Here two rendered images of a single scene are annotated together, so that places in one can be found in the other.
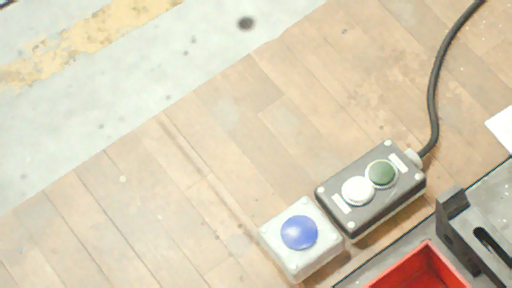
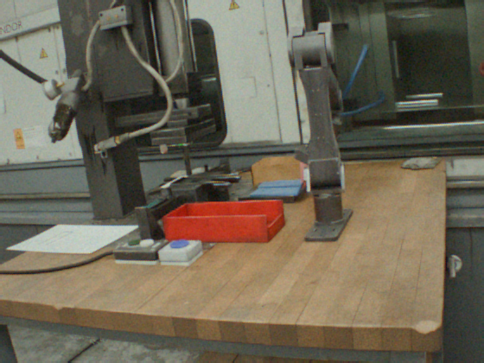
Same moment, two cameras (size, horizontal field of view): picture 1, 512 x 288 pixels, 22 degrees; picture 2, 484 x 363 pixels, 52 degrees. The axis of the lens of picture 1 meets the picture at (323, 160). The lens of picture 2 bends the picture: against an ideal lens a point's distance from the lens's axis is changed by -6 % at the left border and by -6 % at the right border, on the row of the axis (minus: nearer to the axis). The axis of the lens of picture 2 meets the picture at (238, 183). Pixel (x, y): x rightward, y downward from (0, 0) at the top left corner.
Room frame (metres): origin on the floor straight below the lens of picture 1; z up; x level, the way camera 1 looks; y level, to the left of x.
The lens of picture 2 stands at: (1.12, 0.93, 1.26)
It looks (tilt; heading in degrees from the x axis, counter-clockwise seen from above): 12 degrees down; 233
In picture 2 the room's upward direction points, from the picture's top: 8 degrees counter-clockwise
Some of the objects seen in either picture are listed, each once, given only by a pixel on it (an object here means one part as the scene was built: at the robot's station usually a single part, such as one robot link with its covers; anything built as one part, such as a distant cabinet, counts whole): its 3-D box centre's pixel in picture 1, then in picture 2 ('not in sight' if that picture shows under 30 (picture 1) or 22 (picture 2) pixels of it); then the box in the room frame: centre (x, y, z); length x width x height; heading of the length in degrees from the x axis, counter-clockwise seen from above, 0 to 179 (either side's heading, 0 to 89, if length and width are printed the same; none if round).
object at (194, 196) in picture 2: not in sight; (197, 197); (0.36, -0.26, 0.94); 0.20 x 0.10 x 0.07; 29
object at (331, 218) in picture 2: not in sight; (328, 209); (0.30, 0.17, 0.94); 0.20 x 0.07 x 0.08; 29
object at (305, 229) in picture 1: (299, 234); (180, 246); (0.60, 0.04, 0.93); 0.04 x 0.04 x 0.02
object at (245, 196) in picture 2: not in sight; (275, 192); (0.16, -0.16, 0.91); 0.17 x 0.16 x 0.02; 29
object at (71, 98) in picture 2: not in sight; (68, 103); (0.60, -0.44, 1.25); 0.19 x 0.07 x 0.19; 29
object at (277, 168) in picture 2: not in sight; (296, 171); (0.01, -0.22, 0.93); 0.25 x 0.13 x 0.08; 119
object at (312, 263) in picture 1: (301, 244); (181, 258); (0.60, 0.04, 0.90); 0.07 x 0.07 x 0.06; 29
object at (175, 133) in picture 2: not in sight; (156, 96); (0.40, -0.31, 1.22); 0.26 x 0.18 x 0.30; 119
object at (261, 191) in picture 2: not in sight; (279, 187); (0.18, -0.11, 0.94); 0.15 x 0.07 x 0.03; 116
